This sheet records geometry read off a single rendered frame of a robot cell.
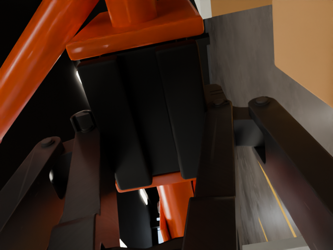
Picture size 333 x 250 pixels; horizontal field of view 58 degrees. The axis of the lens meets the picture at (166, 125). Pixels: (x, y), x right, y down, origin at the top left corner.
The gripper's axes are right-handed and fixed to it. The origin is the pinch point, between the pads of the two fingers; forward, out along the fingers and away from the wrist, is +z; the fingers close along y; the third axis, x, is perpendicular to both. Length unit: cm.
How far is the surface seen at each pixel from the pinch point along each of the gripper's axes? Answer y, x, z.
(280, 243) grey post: 66, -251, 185
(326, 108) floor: 118, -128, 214
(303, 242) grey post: 87, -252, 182
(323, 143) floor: 118, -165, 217
